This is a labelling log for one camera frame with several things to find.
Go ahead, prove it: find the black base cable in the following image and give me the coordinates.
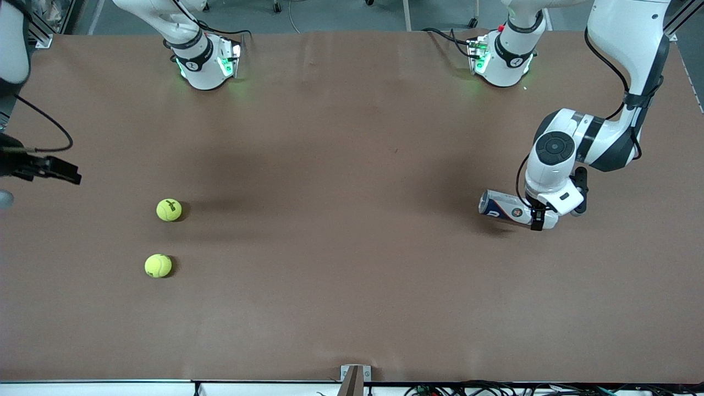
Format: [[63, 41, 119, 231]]
[[173, 0, 254, 56], [422, 27, 476, 58]]

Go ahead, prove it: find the yellow tennis ball black logo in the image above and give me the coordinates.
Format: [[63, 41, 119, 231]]
[[156, 199, 183, 222]]

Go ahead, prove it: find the plain yellow tennis ball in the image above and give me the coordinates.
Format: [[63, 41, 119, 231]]
[[145, 254, 173, 279]]

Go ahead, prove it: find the aluminium frame post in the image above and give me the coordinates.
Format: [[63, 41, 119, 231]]
[[663, 0, 704, 42], [25, 0, 54, 49]]

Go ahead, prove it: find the tangled black cable bundle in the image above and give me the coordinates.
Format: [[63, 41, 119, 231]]
[[404, 379, 704, 396]]

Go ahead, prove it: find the black left base cable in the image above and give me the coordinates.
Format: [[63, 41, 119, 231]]
[[422, 27, 476, 58]]

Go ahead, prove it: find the clear plastic tennis ball can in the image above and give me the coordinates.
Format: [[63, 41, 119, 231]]
[[478, 189, 559, 230]]

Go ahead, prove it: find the black right base cable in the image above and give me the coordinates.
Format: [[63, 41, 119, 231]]
[[173, 0, 254, 56]]

